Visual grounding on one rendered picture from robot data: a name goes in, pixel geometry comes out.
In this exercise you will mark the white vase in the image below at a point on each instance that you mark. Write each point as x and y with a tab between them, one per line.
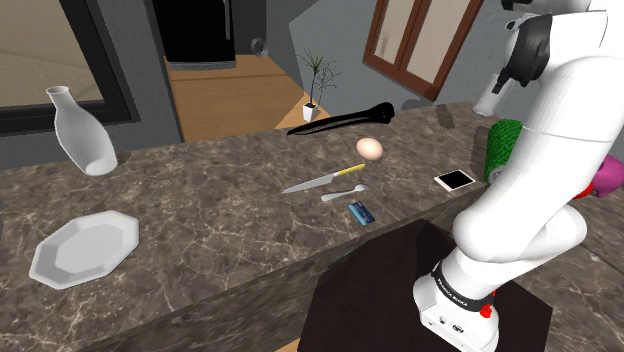
80	134

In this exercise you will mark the white spoon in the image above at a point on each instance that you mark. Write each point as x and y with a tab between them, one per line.
341	194

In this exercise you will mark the blue card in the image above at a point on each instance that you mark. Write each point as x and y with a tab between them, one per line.
361	213

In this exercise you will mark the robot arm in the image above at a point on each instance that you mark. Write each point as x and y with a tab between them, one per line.
541	170

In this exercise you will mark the white bottle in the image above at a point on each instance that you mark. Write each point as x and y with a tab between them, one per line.
489	100

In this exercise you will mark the black tongs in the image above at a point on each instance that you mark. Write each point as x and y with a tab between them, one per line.
351	118

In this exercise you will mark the pink and red toy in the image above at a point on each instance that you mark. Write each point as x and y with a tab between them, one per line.
610	175

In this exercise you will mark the white phone with black screen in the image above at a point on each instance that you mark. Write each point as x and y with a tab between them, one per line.
454	180

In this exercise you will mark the black framed window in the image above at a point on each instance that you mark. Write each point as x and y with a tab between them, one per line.
114	88

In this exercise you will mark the green textured roll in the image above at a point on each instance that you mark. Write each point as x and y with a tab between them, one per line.
499	146

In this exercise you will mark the white octagonal plate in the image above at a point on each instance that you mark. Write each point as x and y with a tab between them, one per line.
85	248

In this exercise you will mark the brown framed window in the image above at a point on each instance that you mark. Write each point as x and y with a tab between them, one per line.
429	83

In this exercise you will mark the potted plant in white pot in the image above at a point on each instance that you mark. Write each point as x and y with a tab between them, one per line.
310	111

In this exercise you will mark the beige egg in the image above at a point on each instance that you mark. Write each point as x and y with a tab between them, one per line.
369	148

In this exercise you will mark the black refrigerator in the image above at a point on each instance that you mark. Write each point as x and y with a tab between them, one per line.
195	29

